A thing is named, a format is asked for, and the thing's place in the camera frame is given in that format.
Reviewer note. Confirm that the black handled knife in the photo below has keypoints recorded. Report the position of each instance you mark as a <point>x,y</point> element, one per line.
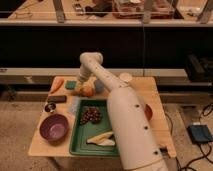
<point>163,148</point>

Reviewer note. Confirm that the orange carrot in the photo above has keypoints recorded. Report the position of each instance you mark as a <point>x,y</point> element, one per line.
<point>56,85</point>

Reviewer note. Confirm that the wooden table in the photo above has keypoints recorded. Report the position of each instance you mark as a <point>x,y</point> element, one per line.
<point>145,87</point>

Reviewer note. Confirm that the black rectangular block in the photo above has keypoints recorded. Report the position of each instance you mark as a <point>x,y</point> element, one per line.
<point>57,99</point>

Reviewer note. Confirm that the bunch of dark grapes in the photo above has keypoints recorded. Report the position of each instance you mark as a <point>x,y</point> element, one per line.
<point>91,114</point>

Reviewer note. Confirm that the white paper cup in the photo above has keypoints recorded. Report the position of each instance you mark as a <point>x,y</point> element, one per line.
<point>126,77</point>

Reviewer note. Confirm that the black power adapter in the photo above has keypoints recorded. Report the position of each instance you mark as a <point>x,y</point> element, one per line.
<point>199,134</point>

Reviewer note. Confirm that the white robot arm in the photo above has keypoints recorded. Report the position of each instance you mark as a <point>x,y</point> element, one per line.
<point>136,143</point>

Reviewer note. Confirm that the green sponge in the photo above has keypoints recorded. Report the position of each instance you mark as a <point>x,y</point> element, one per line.
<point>70,85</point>

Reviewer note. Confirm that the green plastic tray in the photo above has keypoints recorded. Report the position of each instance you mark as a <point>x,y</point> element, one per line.
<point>82,132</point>

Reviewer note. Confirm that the small metal cup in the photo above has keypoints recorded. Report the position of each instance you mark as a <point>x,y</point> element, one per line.
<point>50,107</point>

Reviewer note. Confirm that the red bowl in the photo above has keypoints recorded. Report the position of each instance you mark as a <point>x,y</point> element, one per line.
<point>148,112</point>

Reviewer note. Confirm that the grey blue cup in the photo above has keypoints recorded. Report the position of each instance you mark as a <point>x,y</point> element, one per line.
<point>99,87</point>

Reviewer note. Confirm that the purple bowl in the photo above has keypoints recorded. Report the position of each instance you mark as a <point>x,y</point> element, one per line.
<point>54,127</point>

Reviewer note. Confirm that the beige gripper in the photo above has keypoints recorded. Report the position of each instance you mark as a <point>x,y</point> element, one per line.
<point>78,87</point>

